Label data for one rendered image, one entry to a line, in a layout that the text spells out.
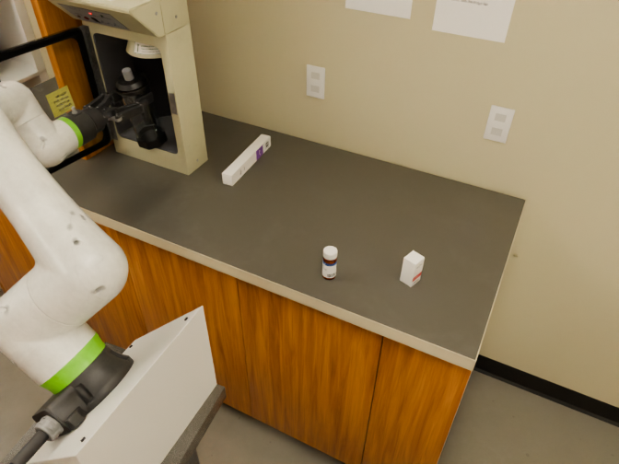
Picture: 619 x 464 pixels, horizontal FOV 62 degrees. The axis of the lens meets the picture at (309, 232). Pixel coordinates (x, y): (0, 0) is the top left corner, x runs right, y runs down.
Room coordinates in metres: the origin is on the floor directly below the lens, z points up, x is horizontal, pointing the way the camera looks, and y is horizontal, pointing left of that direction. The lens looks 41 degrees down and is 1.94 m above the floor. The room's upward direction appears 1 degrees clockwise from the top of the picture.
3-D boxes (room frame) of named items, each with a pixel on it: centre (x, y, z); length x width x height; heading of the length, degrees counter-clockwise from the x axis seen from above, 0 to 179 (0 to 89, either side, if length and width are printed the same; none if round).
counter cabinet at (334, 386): (1.49, 0.37, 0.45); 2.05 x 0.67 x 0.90; 64
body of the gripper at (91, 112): (1.35, 0.62, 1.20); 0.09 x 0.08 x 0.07; 154
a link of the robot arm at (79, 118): (1.29, 0.66, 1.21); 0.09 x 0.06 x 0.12; 64
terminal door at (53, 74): (1.44, 0.78, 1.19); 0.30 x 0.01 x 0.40; 146
